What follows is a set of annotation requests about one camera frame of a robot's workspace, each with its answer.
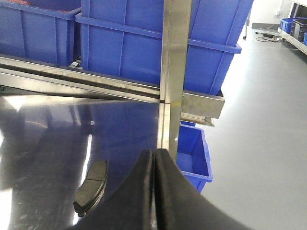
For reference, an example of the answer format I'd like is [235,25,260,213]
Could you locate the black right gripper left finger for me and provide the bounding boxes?
[69,150,154,230]

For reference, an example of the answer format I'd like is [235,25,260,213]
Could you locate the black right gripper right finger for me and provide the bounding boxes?
[153,149,248,230]

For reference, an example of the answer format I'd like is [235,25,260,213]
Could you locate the grey brake pad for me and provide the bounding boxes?
[73,161,108,217]

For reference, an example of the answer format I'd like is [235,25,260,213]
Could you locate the blue bin under table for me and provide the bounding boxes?
[176,124,213,192]

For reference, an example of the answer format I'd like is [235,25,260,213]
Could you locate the blue plastic crate right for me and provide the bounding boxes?
[76,0,253,95]

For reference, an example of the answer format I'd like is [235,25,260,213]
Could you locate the blue plastic crate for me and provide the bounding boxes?
[0,0,81,66]
[76,0,253,95]

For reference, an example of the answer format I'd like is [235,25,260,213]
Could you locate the blue plastic crate left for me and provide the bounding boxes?
[0,0,81,66]

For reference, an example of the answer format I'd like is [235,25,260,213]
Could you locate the stainless steel shelf frame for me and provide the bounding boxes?
[0,0,225,160]

